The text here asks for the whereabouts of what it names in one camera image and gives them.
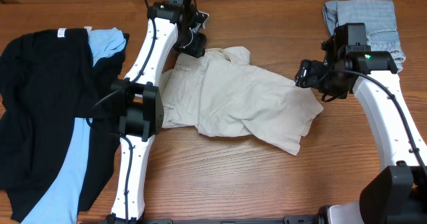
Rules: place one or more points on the beige khaki shorts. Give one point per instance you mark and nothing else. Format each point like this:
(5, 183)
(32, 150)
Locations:
(222, 95)

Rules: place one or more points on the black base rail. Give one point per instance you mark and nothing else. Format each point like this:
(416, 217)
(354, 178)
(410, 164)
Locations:
(289, 219)

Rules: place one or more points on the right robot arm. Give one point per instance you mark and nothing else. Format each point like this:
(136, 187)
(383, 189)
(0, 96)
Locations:
(398, 193)

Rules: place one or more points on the black t-shirt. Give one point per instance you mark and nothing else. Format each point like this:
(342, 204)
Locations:
(47, 80)

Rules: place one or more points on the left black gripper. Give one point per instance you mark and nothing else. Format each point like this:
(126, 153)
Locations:
(194, 44)

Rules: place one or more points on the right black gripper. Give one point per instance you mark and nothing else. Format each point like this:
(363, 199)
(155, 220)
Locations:
(309, 77)

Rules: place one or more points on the light blue t-shirt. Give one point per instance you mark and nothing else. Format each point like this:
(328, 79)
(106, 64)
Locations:
(88, 164)

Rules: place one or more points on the folded light blue jeans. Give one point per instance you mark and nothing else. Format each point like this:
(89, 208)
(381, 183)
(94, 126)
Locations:
(379, 19)

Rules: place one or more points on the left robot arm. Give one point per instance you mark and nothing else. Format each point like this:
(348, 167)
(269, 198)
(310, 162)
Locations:
(172, 25)

